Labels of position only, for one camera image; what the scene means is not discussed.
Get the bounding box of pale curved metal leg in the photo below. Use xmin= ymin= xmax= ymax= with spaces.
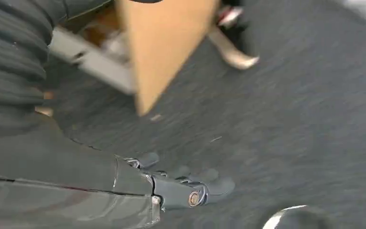
xmin=207 ymin=26 xmax=260 ymax=71

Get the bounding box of shiny round dark base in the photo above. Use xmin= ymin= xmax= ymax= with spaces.
xmin=261 ymin=205 xmax=330 ymax=229

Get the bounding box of pale wooden desk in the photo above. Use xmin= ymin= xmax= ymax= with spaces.
xmin=116 ymin=0 xmax=222 ymax=117

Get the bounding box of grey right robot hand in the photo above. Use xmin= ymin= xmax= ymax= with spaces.
xmin=0 ymin=114 xmax=236 ymax=229

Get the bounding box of grey under-desk bracket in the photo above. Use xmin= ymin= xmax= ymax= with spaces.
xmin=48 ymin=26 xmax=137 ymax=96

